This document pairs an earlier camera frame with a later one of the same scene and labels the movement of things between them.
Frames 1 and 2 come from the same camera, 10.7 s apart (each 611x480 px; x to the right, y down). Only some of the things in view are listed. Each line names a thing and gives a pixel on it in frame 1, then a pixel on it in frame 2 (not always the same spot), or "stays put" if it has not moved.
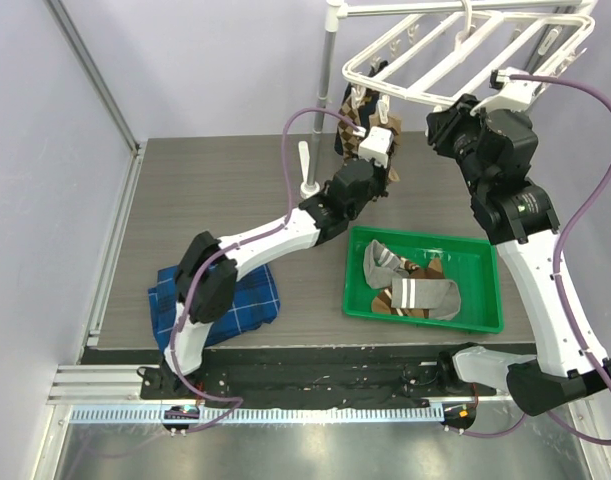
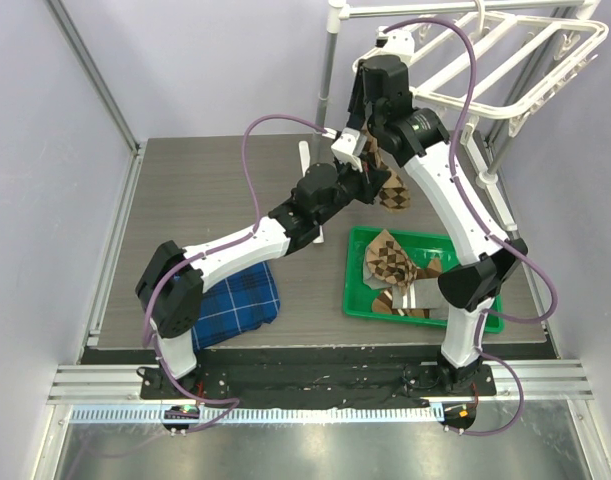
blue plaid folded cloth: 255,304 stays put
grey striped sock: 441,296 stays put
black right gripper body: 440,127 to 361,114
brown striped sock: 432,269 stays put
